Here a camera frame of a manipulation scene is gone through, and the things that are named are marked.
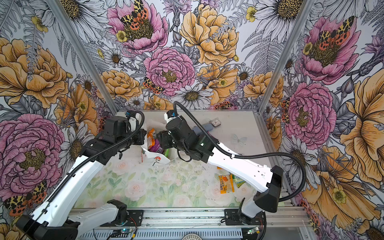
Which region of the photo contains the purple grape candy bag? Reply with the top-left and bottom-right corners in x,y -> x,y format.
149,139 -> 164,154

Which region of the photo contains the orange white snack packet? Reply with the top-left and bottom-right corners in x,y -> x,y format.
147,128 -> 156,149

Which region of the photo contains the white paper bag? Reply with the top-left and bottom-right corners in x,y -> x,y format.
141,120 -> 178,167

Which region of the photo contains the small orange snack packet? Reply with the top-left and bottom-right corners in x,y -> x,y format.
219,174 -> 235,194

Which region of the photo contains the green yellow snack packet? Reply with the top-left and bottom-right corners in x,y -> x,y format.
231,174 -> 246,189

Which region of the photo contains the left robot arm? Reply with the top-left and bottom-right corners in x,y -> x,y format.
16,111 -> 146,240

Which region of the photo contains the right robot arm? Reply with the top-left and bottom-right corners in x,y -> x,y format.
157,110 -> 283,224

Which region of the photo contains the small white tag card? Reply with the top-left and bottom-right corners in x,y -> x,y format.
210,119 -> 222,128

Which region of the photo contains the floral pastel table mat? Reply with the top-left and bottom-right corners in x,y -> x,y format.
75,151 -> 256,208

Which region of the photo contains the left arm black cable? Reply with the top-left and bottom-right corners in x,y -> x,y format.
17,110 -> 146,235

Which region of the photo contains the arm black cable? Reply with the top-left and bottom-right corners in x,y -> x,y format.
17,110 -> 146,235
173,101 -> 307,202

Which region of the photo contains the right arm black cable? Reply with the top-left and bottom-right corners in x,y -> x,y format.
173,101 -> 307,202

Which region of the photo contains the aluminium front rail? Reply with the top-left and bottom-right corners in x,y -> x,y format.
70,206 -> 316,240

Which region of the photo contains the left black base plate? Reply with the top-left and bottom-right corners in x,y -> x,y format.
101,210 -> 144,227

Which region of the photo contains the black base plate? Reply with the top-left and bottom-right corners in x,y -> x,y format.
221,209 -> 264,226
101,210 -> 144,227

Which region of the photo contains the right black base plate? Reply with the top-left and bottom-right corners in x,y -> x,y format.
221,209 -> 264,226

